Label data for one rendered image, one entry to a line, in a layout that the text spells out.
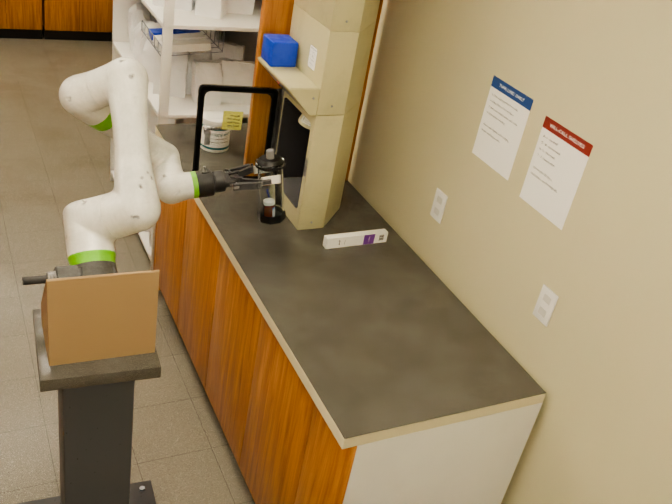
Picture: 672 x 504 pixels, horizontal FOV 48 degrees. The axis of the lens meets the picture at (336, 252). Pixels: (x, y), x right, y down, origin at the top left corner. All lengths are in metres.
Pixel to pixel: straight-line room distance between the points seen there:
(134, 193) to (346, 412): 0.83
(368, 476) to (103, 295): 0.89
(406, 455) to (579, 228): 0.82
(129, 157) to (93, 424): 0.80
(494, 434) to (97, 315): 1.23
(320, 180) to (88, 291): 1.10
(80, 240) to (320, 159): 1.01
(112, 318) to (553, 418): 1.36
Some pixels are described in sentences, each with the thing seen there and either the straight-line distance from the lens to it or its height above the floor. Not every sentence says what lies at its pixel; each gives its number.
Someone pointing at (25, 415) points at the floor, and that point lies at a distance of 3.46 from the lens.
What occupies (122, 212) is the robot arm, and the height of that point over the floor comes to 1.34.
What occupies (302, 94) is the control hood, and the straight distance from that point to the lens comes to 2.67.
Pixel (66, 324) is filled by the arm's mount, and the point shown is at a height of 1.08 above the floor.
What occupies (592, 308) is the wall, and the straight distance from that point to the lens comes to 2.30.
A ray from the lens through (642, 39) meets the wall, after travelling 2.15.
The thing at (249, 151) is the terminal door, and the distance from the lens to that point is 3.06.
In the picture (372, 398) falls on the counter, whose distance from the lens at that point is 2.22.
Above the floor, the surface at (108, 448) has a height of 0.58.
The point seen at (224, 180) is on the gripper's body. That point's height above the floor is 1.20.
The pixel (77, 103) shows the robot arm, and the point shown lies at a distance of 2.38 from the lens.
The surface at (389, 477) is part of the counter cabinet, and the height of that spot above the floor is 0.73.
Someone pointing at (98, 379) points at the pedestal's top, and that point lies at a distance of 2.21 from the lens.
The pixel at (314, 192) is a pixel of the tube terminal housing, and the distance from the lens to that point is 2.87.
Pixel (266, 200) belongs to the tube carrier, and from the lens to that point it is 2.71.
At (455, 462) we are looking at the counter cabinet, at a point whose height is 0.72.
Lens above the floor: 2.39
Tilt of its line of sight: 31 degrees down
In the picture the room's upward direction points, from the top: 11 degrees clockwise
